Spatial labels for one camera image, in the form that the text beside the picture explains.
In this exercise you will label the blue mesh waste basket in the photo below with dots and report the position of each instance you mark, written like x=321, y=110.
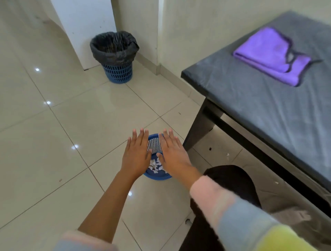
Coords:
x=154, y=144

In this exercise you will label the gathered paper scraps pile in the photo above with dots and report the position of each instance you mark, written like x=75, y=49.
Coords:
x=155, y=165

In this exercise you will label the person's right forearm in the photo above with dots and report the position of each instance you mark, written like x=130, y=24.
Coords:
x=232, y=219

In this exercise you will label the white wall conduit strip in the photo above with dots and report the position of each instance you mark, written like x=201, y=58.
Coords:
x=160, y=31

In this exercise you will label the white cabinet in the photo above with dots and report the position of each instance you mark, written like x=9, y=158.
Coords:
x=82, y=25

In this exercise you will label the black table frame rail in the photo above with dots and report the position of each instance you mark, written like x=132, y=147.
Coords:
x=271, y=163

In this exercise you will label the purple cloth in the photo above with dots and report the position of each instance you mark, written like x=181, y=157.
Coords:
x=263, y=49

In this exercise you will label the person's black trousers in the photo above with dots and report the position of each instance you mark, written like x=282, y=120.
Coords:
x=232, y=181

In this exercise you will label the person's left forearm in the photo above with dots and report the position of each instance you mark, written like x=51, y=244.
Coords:
x=108, y=207

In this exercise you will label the dark grey covered table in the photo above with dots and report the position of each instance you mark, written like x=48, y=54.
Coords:
x=258, y=108

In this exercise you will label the person's right hand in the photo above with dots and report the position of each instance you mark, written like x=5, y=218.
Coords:
x=174, y=155

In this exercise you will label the person's left hand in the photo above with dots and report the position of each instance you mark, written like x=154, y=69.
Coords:
x=135, y=157

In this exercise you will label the blue plastic waste basket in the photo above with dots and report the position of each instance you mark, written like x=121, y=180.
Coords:
x=117, y=73

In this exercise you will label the black garbage bag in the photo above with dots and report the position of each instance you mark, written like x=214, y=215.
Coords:
x=113, y=49

